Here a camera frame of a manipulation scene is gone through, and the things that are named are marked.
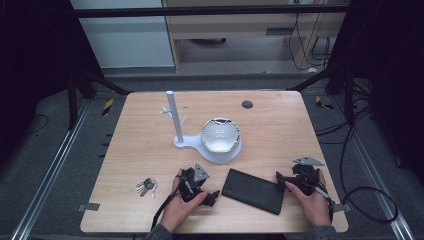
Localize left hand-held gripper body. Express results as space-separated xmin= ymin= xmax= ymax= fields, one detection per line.
xmin=178 ymin=163 xmax=210 ymax=203

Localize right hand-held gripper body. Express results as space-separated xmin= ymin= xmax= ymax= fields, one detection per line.
xmin=292 ymin=156 xmax=325 ymax=196

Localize black leather wallet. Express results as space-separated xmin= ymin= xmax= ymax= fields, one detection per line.
xmin=221 ymin=168 xmax=286 ymax=216

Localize silver metal bowl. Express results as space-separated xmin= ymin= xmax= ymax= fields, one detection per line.
xmin=200 ymin=116 xmax=242 ymax=154

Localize person's left hand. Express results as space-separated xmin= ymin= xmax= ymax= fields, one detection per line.
xmin=159 ymin=168 xmax=210 ymax=234

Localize person's right hand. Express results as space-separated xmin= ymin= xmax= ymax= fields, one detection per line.
xmin=284 ymin=169 xmax=333 ymax=229

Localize bunch of keys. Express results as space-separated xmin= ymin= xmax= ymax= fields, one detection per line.
xmin=135 ymin=177 xmax=159 ymax=200

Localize grey tape piece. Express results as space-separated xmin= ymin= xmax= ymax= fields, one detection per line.
xmin=76 ymin=201 xmax=101 ymax=213
xmin=332 ymin=202 xmax=353 ymax=214

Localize white key stand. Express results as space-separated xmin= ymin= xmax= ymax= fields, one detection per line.
xmin=160 ymin=90 xmax=244 ymax=165

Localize black metal stand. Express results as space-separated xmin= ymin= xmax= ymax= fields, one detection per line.
xmin=285 ymin=61 xmax=356 ymax=126
xmin=65 ymin=61 xmax=132 ymax=132

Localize yellow black striped tape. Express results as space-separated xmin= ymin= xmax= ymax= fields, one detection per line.
xmin=101 ymin=98 xmax=115 ymax=117

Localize black curtain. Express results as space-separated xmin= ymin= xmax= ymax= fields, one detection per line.
xmin=0 ymin=0 xmax=105 ymax=164
xmin=328 ymin=0 xmax=424 ymax=188

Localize white cabinet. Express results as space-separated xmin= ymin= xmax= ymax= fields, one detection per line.
xmin=69 ymin=0 xmax=176 ymax=70

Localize light wooden office desk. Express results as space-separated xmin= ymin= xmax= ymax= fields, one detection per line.
xmin=161 ymin=0 xmax=352 ymax=73

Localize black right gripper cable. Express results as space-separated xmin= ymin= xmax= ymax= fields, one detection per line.
xmin=311 ymin=183 xmax=336 ymax=224

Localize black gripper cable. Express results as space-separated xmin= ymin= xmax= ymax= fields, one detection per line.
xmin=150 ymin=184 xmax=184 ymax=232
xmin=311 ymin=183 xmax=336 ymax=224

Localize black looped floor cable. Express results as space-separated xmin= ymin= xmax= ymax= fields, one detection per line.
xmin=315 ymin=106 xmax=400 ymax=225

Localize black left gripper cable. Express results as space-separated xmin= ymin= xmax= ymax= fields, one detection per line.
xmin=150 ymin=184 xmax=184 ymax=232

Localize metal floor rail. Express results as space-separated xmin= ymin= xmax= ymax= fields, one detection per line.
xmin=332 ymin=95 xmax=417 ymax=240
xmin=10 ymin=99 xmax=92 ymax=240

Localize black hanging cables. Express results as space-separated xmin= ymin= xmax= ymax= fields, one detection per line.
xmin=287 ymin=12 xmax=332 ymax=72

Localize thin black floor cable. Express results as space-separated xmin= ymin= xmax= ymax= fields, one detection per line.
xmin=23 ymin=113 xmax=51 ymax=137

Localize black horizontal frame bar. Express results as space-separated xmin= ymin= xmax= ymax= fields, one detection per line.
xmin=70 ymin=4 xmax=352 ymax=19

